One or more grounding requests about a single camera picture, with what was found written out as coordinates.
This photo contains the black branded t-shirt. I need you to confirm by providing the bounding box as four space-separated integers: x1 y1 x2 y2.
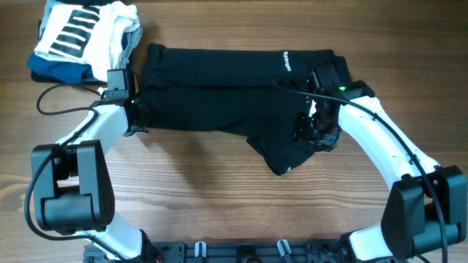
139 44 351 175

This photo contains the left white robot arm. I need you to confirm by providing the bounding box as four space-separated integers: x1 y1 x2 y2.
23 69 163 262

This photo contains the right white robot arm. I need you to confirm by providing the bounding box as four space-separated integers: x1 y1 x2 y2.
294 80 467 262

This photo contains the black folded bottom garment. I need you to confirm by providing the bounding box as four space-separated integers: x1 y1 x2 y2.
31 71 105 85

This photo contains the blue folded garment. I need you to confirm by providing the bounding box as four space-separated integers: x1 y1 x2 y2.
27 54 98 84

